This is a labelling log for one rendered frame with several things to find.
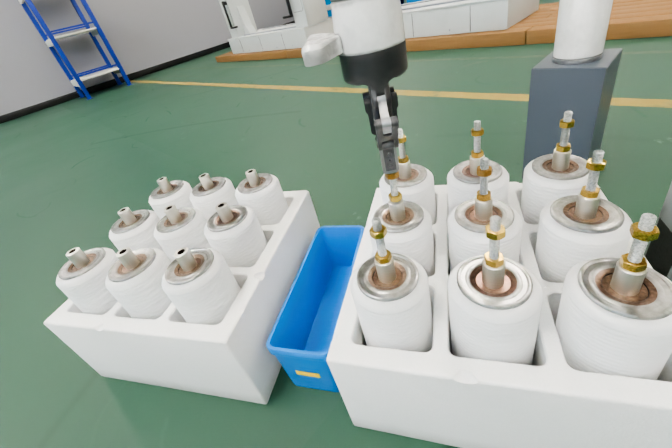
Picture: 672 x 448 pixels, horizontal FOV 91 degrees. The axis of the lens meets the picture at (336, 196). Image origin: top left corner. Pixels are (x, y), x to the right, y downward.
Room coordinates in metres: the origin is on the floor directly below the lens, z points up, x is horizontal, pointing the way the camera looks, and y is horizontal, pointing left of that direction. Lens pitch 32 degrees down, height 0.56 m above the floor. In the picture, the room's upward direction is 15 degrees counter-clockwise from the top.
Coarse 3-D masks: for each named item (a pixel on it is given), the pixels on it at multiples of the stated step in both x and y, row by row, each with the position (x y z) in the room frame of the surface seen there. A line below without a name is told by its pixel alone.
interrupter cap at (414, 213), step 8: (384, 208) 0.42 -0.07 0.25; (408, 208) 0.41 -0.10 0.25; (416, 208) 0.40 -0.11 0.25; (376, 216) 0.41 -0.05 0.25; (384, 216) 0.40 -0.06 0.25; (408, 216) 0.39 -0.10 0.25; (416, 216) 0.38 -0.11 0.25; (384, 224) 0.38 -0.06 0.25; (392, 224) 0.38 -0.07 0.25; (400, 224) 0.37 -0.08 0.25; (408, 224) 0.37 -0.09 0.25; (416, 224) 0.36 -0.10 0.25; (392, 232) 0.36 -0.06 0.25; (400, 232) 0.36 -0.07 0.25
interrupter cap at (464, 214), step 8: (472, 200) 0.38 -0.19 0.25; (496, 200) 0.37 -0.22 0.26; (456, 208) 0.37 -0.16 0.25; (464, 208) 0.37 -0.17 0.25; (472, 208) 0.37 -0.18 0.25; (496, 208) 0.35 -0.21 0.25; (504, 208) 0.35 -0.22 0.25; (456, 216) 0.36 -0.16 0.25; (464, 216) 0.35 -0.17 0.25; (472, 216) 0.35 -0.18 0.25; (504, 216) 0.33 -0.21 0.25; (512, 216) 0.33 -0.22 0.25; (464, 224) 0.34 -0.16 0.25; (472, 224) 0.33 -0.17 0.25; (480, 224) 0.33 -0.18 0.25; (504, 224) 0.32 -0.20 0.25; (480, 232) 0.32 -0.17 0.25
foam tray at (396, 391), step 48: (528, 240) 0.35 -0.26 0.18; (432, 288) 0.31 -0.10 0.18; (336, 336) 0.28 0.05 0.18; (384, 384) 0.22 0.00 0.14; (432, 384) 0.20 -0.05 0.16; (480, 384) 0.18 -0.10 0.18; (528, 384) 0.16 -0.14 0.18; (576, 384) 0.15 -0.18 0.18; (624, 384) 0.14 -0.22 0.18; (432, 432) 0.20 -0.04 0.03; (480, 432) 0.18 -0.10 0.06; (528, 432) 0.16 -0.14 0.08; (576, 432) 0.14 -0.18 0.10; (624, 432) 0.12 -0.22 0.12
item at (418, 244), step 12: (372, 216) 0.41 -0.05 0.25; (420, 228) 0.36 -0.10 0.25; (372, 240) 0.39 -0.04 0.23; (384, 240) 0.36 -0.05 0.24; (396, 240) 0.35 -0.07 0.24; (408, 240) 0.35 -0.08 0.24; (420, 240) 0.35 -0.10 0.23; (432, 240) 0.37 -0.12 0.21; (396, 252) 0.35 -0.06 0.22; (408, 252) 0.35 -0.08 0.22; (420, 252) 0.35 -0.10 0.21; (432, 252) 0.37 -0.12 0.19; (420, 264) 0.35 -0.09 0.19; (432, 264) 0.36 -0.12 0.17
